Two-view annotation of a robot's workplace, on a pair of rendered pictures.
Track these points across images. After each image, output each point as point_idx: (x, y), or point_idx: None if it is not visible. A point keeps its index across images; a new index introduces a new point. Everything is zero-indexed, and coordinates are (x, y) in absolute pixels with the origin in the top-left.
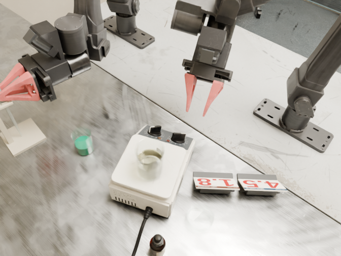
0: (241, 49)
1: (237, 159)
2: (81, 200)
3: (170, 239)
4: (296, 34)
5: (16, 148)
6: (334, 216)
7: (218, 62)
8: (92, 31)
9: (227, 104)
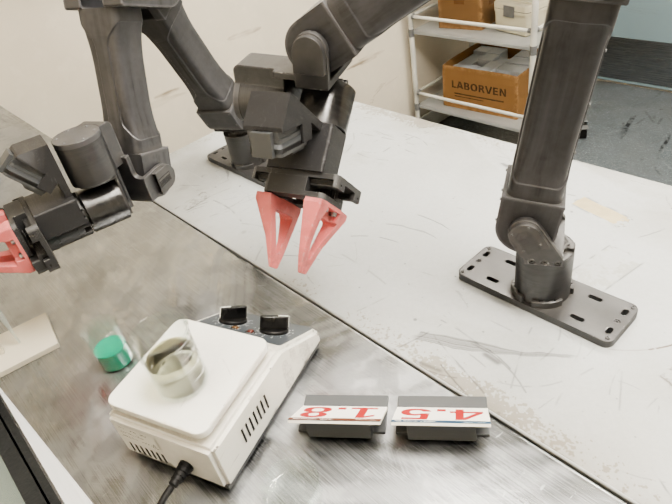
0: (457, 166)
1: (407, 367)
2: (79, 453)
3: None
4: (667, 157)
5: (4, 363)
6: (621, 489)
7: (311, 161)
8: (133, 151)
9: (408, 265)
